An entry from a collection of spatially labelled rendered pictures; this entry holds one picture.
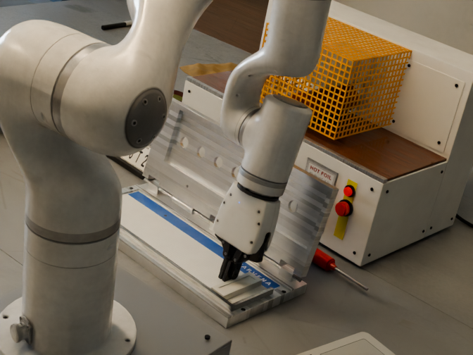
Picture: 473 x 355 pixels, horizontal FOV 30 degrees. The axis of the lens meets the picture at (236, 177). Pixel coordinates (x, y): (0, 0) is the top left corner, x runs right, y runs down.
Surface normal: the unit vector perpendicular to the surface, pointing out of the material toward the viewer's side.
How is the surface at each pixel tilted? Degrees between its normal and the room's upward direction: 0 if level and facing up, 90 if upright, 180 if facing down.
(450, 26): 90
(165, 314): 3
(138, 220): 0
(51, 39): 28
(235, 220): 78
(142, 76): 54
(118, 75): 42
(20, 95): 99
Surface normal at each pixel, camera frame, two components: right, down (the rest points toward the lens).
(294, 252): -0.64, 0.01
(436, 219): 0.70, 0.42
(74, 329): 0.28, 0.48
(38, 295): -0.53, 0.33
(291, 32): -0.26, 0.42
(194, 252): 0.18, -0.89
